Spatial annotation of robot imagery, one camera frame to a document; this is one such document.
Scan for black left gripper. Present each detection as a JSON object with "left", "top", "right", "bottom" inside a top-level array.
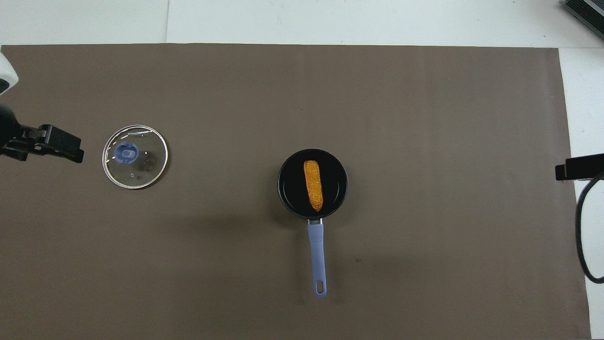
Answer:
[{"left": 0, "top": 105, "right": 85, "bottom": 164}]

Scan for dark grey device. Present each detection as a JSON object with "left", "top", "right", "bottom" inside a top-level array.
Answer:
[{"left": 561, "top": 0, "right": 604, "bottom": 41}]

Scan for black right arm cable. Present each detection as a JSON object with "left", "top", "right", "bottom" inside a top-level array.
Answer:
[{"left": 575, "top": 171, "right": 604, "bottom": 285}]

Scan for glass lid blue knob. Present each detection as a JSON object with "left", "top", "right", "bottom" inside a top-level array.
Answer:
[{"left": 102, "top": 124, "right": 169, "bottom": 190}]

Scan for dark blue saucepan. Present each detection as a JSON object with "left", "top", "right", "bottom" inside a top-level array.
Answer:
[{"left": 277, "top": 149, "right": 349, "bottom": 298}]

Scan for brown table mat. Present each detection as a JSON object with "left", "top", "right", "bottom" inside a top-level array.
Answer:
[{"left": 0, "top": 43, "right": 593, "bottom": 340}]

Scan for yellow corn cob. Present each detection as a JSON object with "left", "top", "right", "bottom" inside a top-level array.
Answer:
[{"left": 303, "top": 160, "right": 324, "bottom": 213}]

